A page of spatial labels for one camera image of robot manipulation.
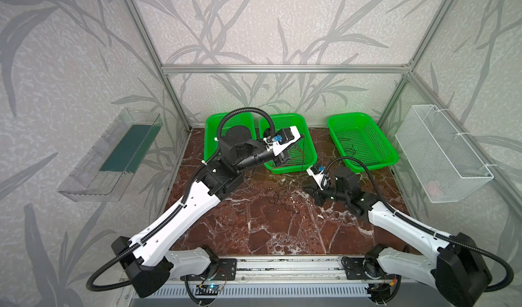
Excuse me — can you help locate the thin black cable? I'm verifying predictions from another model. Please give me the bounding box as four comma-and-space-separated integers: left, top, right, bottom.
260, 186, 303, 214
336, 135, 362, 157

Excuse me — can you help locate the right green plastic basket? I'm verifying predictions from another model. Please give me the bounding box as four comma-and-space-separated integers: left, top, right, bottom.
327, 112, 399, 171

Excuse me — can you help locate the clear acrylic wall tray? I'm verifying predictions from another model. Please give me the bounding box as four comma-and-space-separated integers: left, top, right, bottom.
58, 108, 163, 202

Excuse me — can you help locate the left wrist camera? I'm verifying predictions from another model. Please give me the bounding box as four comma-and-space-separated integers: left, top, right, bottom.
263, 126, 304, 156

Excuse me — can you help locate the white wire mesh basket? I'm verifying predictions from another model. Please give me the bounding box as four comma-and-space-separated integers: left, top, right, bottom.
396, 105, 494, 204

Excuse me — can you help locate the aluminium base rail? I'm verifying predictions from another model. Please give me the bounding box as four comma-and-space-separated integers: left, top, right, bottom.
153, 248, 436, 289

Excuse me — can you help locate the green plastic basket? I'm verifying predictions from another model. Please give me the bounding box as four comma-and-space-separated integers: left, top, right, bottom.
265, 114, 318, 175
203, 112, 256, 161
327, 112, 399, 171

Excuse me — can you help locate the red cable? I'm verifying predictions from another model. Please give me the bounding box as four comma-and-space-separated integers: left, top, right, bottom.
285, 137, 307, 171

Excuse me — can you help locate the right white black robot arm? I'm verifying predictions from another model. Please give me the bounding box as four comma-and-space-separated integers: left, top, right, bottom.
303, 166, 515, 306

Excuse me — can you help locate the left green plastic basket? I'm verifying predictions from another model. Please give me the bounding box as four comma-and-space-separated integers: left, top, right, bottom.
203, 112, 256, 161

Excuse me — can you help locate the middle green plastic basket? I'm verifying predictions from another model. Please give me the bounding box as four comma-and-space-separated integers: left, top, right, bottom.
265, 114, 318, 175

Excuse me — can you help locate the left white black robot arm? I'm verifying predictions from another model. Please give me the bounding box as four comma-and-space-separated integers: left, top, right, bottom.
86, 126, 302, 297

